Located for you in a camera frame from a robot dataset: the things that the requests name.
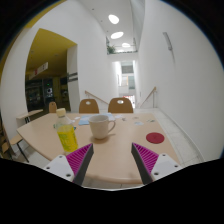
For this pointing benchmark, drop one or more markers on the left wooden stair handrail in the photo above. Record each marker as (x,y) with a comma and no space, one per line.
(90,94)

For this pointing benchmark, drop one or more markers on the hanging red white sign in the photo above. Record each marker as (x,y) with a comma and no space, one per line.
(38,70)

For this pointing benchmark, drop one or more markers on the wooden chair centre right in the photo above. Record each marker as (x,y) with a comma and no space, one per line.
(120,105)

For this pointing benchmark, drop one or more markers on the wooden chair at left edge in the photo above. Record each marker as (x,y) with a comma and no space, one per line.
(6,144)

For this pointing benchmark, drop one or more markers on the cream ceramic mug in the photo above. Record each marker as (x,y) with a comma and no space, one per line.
(101,126)

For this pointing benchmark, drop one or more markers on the wooden side bench table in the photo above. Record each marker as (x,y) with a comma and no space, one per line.
(26,116)

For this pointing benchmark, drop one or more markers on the small wooden chair far left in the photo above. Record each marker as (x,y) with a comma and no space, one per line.
(52,107)

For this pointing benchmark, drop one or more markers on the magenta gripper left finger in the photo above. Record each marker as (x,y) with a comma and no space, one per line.
(72,167)

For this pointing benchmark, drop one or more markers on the vending machine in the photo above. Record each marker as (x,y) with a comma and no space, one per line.
(48,95)

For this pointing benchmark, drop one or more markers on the right wooden stair handrail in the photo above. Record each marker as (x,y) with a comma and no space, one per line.
(149,95)

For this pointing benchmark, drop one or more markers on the small card on table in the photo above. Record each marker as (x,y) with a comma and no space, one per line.
(138,123)

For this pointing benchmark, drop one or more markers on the wooden chair centre left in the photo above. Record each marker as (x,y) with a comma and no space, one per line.
(88,106)

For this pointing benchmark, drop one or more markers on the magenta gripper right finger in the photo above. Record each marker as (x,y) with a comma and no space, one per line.
(153,166)

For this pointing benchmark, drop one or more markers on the wooden stair handrail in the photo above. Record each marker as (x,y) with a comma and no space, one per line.
(149,95)
(90,94)

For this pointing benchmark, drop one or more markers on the red round coaster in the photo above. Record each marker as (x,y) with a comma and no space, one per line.
(155,138)

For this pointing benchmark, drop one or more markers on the yellow drink plastic bottle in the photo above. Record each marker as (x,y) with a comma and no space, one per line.
(65,131)

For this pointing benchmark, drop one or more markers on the green potted plant on balcony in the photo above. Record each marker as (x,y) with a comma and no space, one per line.
(111,50)

